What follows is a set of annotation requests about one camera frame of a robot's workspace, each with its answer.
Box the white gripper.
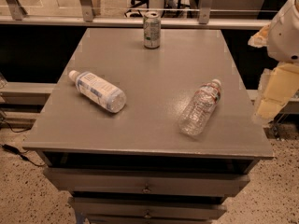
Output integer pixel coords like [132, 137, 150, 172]
[248, 0, 299, 125]

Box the clear water bottle red label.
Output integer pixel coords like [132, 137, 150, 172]
[178, 79, 221, 136]

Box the white labelled plastic bottle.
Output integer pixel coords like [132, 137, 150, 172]
[68, 70, 126, 113]

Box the grey drawer cabinet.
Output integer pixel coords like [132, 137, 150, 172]
[24, 28, 273, 224]

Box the upper grey drawer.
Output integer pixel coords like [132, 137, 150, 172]
[44, 168, 249, 197]

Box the grey drawer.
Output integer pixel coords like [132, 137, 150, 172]
[44, 168, 249, 197]
[69, 198, 226, 220]

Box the lower grey drawer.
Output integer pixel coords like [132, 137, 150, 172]
[69, 198, 226, 220]

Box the metal railing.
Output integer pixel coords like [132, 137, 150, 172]
[0, 0, 269, 30]

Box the black cable on floor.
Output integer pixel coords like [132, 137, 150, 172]
[0, 115, 46, 168]

